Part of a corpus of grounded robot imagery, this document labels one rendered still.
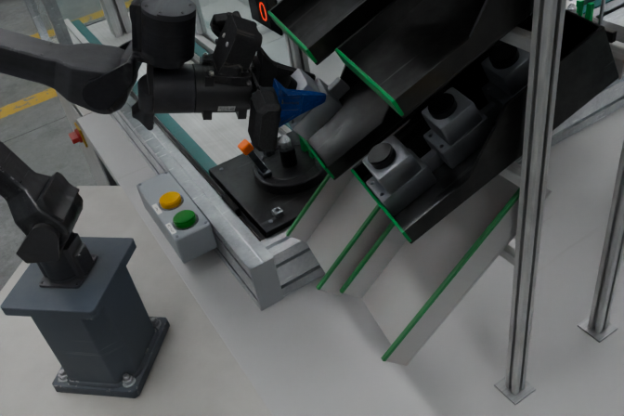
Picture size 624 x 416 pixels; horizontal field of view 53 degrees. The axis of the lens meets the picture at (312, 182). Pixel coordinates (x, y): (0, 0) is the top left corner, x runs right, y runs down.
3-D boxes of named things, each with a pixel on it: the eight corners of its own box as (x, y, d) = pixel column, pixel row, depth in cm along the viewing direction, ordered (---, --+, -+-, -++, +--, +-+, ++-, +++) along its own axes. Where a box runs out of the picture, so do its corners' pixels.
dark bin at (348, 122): (334, 181, 79) (303, 145, 74) (297, 132, 89) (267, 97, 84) (512, 35, 77) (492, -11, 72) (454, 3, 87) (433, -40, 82)
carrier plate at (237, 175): (268, 240, 107) (266, 231, 106) (210, 176, 124) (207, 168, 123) (382, 182, 115) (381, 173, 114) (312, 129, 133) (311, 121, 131)
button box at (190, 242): (184, 265, 113) (174, 240, 109) (144, 207, 128) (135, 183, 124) (218, 247, 115) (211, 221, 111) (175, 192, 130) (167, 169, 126)
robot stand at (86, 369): (54, 392, 100) (-3, 307, 88) (94, 318, 111) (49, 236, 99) (138, 398, 96) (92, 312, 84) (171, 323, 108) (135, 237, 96)
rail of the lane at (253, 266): (261, 311, 107) (248, 266, 100) (107, 111, 171) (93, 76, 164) (289, 295, 109) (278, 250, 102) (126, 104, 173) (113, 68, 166)
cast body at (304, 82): (307, 141, 80) (268, 112, 76) (298, 123, 83) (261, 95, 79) (355, 95, 78) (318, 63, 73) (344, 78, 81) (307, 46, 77)
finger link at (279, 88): (273, 136, 74) (279, 90, 70) (266, 119, 76) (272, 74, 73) (329, 134, 76) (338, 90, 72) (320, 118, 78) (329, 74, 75)
